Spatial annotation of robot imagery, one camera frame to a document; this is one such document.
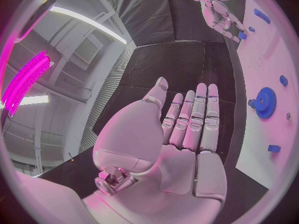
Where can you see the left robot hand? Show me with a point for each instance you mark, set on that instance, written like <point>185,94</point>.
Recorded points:
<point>144,134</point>

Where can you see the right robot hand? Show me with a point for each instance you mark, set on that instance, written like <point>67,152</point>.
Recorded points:
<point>217,13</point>

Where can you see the blue rectangular block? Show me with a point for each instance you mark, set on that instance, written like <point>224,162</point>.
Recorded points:
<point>242,35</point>

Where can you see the white task board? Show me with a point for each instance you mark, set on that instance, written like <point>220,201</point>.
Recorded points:
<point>268,59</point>

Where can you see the small blue peg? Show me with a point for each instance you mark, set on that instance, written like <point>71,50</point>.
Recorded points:
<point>251,29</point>

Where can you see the long blue cylinder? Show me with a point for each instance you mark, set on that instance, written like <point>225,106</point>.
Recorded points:
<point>261,15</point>

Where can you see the blue plug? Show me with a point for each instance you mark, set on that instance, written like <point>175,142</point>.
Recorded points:
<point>283,80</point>

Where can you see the small blue gear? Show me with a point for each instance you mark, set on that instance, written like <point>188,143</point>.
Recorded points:
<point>251,102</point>

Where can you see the large blue gear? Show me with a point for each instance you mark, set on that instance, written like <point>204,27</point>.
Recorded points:
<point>266,102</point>

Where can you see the short blue block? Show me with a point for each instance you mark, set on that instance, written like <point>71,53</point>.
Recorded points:
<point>273,148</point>

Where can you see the glowing light bar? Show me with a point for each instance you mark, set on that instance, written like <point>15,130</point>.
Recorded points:
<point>25,82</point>

